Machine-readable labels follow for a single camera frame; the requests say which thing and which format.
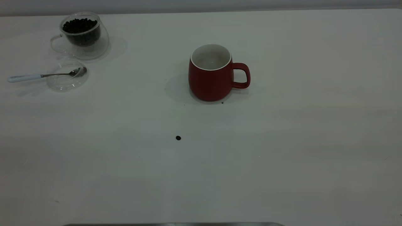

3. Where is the metal spoon with white handle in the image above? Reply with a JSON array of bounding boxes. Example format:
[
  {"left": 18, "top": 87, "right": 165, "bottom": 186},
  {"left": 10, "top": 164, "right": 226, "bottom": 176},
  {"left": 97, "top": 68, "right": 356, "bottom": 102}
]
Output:
[{"left": 8, "top": 67, "right": 87, "bottom": 83}]

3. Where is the red ceramic mug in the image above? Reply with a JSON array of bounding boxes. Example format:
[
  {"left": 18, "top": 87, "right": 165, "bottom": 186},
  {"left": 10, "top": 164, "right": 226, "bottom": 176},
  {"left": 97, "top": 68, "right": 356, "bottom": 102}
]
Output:
[{"left": 188, "top": 44, "right": 251, "bottom": 102}]

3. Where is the clear glass cup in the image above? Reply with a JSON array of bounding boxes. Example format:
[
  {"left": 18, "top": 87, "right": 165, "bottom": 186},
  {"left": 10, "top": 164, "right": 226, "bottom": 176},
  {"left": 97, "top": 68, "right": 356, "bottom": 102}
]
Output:
[{"left": 50, "top": 12, "right": 110, "bottom": 60}]

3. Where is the heap of coffee beans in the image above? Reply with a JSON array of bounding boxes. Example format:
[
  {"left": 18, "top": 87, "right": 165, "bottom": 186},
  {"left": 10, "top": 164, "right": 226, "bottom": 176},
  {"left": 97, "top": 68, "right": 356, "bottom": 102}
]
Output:
[{"left": 62, "top": 18, "right": 101, "bottom": 47}]

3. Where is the clear glass saucer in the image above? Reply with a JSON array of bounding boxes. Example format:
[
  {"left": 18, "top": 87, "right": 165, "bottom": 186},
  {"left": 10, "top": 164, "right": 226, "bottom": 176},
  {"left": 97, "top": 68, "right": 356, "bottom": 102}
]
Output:
[{"left": 46, "top": 60, "right": 90, "bottom": 92}]

